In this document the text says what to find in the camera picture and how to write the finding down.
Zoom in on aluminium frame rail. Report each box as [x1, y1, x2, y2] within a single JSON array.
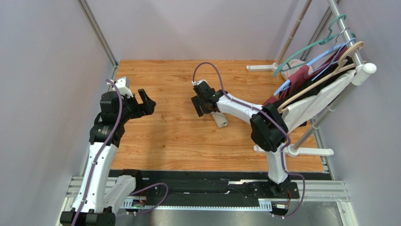
[[56, 175, 359, 226]]

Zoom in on metal clothes rack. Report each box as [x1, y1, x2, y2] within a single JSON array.
[[246, 0, 378, 157]]

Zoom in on white towel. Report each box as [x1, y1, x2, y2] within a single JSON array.
[[282, 70, 356, 133]]

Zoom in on wooden clothes hanger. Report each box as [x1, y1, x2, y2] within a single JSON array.
[[277, 41, 366, 114]]

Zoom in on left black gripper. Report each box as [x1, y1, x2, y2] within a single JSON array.
[[117, 89, 155, 124]]

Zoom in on green clothes hanger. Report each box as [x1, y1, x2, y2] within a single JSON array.
[[273, 14, 347, 78]]

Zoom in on maroon garment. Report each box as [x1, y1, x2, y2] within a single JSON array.
[[263, 46, 348, 105]]

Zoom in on pink white garment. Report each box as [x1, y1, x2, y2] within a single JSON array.
[[281, 59, 306, 80]]

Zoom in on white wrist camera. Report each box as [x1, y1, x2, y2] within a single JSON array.
[[106, 76, 134, 98], [191, 80, 209, 88]]

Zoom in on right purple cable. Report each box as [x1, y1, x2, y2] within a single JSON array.
[[192, 62, 305, 219]]

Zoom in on blue clothes hanger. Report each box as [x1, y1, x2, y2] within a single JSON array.
[[274, 37, 356, 96]]

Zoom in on black garment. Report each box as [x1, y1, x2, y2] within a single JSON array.
[[273, 57, 355, 126]]

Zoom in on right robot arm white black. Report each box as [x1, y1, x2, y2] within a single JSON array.
[[191, 80, 290, 196]]

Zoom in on beige linen napkin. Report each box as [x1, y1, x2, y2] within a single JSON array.
[[211, 112, 229, 129]]

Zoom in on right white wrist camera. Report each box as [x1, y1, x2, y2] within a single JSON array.
[[191, 80, 209, 88]]

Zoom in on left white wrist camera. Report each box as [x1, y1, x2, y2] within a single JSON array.
[[106, 76, 134, 98]]

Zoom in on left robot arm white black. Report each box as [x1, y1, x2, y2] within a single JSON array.
[[59, 89, 156, 226]]

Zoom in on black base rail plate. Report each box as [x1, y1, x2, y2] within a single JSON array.
[[84, 169, 333, 208]]

